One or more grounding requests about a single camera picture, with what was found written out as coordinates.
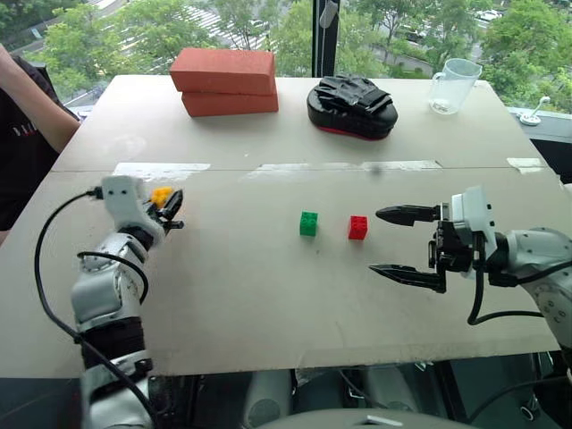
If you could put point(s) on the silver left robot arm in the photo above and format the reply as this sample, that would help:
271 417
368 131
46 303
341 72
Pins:
96 290

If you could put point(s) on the red foam brick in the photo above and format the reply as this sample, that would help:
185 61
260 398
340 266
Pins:
223 70
230 105

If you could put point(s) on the white suction cup hook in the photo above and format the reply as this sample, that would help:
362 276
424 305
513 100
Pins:
532 117

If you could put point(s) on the person in black shirt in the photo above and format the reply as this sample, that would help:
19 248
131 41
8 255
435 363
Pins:
24 138

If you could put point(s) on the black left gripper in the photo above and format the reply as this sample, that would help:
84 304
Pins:
159 217

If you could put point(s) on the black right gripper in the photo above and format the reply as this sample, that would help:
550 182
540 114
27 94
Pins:
453 250

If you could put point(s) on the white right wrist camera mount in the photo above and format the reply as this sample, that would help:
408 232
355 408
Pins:
474 212

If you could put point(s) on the red toy brick cube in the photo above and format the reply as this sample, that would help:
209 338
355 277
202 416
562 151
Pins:
358 228

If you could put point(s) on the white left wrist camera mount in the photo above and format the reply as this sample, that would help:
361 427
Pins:
123 199

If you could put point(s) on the clear tape strip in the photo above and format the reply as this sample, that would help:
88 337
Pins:
348 165
161 169
526 164

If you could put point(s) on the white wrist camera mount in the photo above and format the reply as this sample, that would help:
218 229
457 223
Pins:
123 199
474 212

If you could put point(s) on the yellow toy brick cube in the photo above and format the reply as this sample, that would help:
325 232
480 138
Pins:
161 195

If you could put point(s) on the clear plastic measuring cup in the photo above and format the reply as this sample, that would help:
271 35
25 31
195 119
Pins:
451 87

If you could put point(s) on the black window frame post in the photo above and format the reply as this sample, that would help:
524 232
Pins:
325 49

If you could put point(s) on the grey rounded robot body shell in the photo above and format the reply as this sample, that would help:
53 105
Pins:
268 402

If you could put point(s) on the green toy brick cube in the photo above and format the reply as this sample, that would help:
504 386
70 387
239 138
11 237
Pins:
308 223

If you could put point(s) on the black boxing focus pad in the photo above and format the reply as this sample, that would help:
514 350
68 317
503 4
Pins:
353 109

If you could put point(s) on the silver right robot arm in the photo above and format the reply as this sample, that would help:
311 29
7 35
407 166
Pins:
536 254

